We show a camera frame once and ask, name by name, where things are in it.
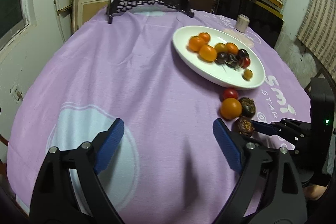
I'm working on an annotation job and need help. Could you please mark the red cherry tomato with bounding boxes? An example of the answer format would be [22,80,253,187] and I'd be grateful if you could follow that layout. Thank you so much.
[239,57,251,69]

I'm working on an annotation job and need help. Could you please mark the yellow orange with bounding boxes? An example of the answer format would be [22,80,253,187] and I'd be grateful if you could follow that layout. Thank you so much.
[214,43,228,53]

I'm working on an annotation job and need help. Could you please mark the small yellow longan fruit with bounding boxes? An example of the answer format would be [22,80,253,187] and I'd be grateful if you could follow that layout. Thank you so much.
[243,69,253,81]

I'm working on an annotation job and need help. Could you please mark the person's right hand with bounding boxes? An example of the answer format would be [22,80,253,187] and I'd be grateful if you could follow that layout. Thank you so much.
[303,185,327,200]

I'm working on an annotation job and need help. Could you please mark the wrinkled passion fruit front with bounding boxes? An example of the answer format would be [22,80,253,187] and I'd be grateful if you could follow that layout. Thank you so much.
[232,117,255,138]

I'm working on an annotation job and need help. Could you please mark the wrinkled passion fruit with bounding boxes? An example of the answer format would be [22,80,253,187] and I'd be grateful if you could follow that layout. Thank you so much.
[239,97,256,118]
[232,117,255,138]

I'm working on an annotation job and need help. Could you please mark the wrinkled passion fruit back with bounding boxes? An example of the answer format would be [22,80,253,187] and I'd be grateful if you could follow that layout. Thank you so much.
[239,97,256,118]

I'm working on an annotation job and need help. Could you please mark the orange on cloth middle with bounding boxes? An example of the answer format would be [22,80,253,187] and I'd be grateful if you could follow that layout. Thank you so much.
[220,98,243,120]

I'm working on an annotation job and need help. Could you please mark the red tomato on cloth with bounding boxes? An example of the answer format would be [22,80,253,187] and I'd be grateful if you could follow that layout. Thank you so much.
[222,88,239,100]

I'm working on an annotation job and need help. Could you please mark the white oval plate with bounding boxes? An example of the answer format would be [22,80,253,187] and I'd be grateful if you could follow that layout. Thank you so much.
[173,26,265,90]

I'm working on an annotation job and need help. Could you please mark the wooden chair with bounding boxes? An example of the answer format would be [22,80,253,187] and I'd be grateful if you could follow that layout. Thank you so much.
[304,67,334,96]

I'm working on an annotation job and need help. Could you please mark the dark purple fruit centre plate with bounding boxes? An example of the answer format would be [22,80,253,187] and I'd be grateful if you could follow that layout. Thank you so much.
[225,53,239,69]

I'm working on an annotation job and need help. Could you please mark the dark passion fruit on plate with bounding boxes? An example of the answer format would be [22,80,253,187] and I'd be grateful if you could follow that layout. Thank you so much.
[237,49,249,59]

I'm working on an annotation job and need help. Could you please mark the mandarin orange on plate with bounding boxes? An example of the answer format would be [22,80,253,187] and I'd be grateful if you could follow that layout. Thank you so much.
[226,43,239,56]

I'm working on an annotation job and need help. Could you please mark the black cabinet behind table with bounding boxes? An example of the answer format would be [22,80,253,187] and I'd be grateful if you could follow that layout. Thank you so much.
[215,0,284,48]

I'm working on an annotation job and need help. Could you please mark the purple tablecloth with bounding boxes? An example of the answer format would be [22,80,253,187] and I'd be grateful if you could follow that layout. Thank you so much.
[6,4,313,222]

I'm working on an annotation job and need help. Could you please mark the mandarin on cloth left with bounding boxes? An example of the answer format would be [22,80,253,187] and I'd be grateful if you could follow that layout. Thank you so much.
[198,32,211,43]

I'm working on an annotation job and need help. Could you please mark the mandarin on plate left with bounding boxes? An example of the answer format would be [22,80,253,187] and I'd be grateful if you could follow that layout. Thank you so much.
[188,36,207,52]

